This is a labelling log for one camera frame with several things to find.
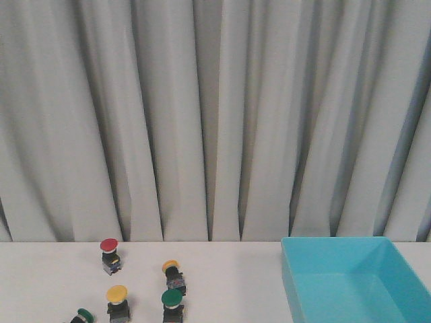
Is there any yellow push button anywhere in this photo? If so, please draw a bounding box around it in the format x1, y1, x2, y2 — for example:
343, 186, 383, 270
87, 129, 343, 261
162, 260, 187, 296
106, 285, 131, 323

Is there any blue plastic box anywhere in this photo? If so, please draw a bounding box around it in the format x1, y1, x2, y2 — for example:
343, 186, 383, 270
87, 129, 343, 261
281, 237, 430, 322

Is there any white pleated curtain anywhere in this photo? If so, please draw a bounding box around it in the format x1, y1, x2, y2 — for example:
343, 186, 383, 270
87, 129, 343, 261
1, 1, 430, 242

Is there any yellow push button lying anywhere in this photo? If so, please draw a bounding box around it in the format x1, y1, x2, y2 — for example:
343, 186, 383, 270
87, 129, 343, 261
162, 260, 187, 296

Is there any green push button standing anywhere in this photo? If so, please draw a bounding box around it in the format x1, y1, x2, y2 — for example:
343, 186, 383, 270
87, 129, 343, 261
161, 289, 184, 323

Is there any red push button standing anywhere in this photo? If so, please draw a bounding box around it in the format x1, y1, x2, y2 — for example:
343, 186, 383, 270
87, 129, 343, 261
100, 238, 122, 276

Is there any green push button lying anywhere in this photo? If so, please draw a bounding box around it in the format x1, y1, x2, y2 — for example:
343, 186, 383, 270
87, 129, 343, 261
70, 308, 95, 323

